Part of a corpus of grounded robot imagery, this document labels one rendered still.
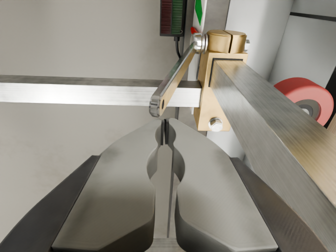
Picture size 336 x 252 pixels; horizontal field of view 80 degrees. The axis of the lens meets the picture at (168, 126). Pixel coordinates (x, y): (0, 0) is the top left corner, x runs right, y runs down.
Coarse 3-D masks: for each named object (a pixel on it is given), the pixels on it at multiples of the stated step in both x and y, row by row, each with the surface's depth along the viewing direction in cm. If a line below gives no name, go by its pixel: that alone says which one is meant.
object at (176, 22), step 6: (174, 0) 36; (180, 0) 36; (174, 6) 36; (180, 6) 36; (174, 12) 37; (180, 12) 37; (174, 18) 37; (180, 18) 37; (174, 24) 38; (180, 24) 38; (174, 30) 38
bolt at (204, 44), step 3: (192, 27) 35; (192, 30) 35; (195, 30) 32; (192, 33) 34; (192, 36) 26; (204, 36) 26; (192, 39) 25; (204, 39) 25; (204, 42) 25; (204, 45) 26; (201, 48) 26; (204, 48) 26; (201, 51) 26; (204, 51) 26
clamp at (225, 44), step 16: (208, 32) 25; (224, 32) 25; (240, 32) 26; (208, 48) 26; (224, 48) 24; (240, 48) 25; (208, 64) 25; (208, 80) 26; (208, 96) 28; (208, 112) 29; (208, 128) 30; (224, 128) 30
